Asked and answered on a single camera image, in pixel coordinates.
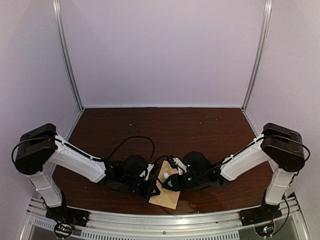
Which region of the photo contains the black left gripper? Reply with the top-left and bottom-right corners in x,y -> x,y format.
121,175 -> 160,198

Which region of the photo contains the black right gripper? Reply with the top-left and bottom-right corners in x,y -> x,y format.
162,172 -> 206,193

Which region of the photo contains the small green glue stick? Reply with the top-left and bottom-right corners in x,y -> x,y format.
163,172 -> 173,188

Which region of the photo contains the brown kraft envelope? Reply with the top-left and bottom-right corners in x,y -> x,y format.
149,160 -> 180,210

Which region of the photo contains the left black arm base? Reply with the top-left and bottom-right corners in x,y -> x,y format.
43,196 -> 89,227

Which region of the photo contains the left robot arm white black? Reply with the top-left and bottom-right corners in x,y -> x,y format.
11,123 -> 160,222

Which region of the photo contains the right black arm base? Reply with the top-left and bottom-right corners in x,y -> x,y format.
239,200 -> 282,226

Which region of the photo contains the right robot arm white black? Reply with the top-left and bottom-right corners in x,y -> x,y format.
161,123 -> 311,221

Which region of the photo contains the right round circuit board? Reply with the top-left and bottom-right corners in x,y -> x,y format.
254,222 -> 275,238

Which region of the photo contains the round circuit board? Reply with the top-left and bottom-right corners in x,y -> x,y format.
53,222 -> 75,238
254,222 -> 275,238

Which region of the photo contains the left round circuit board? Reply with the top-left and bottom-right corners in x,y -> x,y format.
53,222 -> 75,238

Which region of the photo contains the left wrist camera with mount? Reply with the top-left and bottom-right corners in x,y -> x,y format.
139,163 -> 159,181

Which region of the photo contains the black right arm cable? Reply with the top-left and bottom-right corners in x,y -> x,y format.
155,154 -> 226,188

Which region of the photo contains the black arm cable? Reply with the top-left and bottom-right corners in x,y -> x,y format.
155,154 -> 226,188
59,135 -> 156,166

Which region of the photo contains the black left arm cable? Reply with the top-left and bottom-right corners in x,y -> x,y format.
59,135 -> 156,166

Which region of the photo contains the front aluminium slotted rail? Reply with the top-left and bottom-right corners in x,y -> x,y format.
17,197 -> 311,240

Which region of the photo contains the right aluminium frame post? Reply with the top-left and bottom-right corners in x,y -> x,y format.
241,0 -> 272,112

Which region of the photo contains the aluminium frame post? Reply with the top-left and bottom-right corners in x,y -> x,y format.
241,0 -> 272,112
52,0 -> 85,112

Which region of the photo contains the left aluminium frame post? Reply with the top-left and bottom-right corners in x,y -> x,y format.
52,0 -> 85,112

